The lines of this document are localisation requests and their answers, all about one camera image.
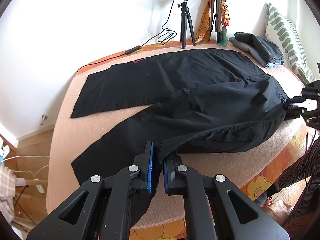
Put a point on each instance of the folded dark clothes stack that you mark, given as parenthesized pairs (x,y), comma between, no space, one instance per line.
(264,51)

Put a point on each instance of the patterned trouser leg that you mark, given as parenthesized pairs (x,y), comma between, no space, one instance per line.
(307,206)

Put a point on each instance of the orange floral bed sheet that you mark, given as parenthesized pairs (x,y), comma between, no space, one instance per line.
(253,171)

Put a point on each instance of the metal door stopper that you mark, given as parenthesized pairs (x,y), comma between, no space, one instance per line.
(44,117)

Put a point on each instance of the black pants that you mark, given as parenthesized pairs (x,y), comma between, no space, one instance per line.
(194,101)

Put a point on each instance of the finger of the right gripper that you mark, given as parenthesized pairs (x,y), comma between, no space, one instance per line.
(296,100)
(294,111)

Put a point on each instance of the silver folded tripod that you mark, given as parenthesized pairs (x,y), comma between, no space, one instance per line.
(216,19)

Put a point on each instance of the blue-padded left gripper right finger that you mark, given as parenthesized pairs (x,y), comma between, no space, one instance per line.
(173,184)

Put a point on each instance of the orange patterned scarf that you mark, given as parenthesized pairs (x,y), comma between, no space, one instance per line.
(203,34)

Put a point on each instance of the teal glass bottle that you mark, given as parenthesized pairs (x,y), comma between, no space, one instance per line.
(222,39)

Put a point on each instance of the white power strip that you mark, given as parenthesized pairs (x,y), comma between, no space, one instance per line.
(21,182)

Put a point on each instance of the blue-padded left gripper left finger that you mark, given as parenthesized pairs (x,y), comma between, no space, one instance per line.
(144,162)

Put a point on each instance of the black ring light tripod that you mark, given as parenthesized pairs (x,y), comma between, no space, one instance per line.
(186,21)

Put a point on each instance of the orange braided hanging ornament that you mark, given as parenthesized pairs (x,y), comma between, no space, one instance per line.
(225,18)

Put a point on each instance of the green patterned white pillow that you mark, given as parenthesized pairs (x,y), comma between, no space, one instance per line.
(282,32)

